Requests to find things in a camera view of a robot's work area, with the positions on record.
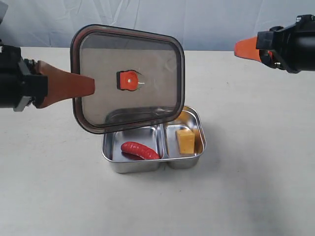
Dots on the steel two-compartment lunch box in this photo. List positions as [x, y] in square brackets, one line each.
[162, 139]

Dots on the yellow cheese block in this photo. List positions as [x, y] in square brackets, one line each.
[186, 141]

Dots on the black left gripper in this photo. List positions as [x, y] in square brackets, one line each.
[24, 82]

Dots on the white backdrop cloth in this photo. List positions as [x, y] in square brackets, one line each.
[197, 24]

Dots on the steel lunch box lid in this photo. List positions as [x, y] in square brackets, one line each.
[139, 78]

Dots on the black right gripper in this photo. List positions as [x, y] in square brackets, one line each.
[289, 48]

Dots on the red sausage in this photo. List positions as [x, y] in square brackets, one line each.
[139, 150]

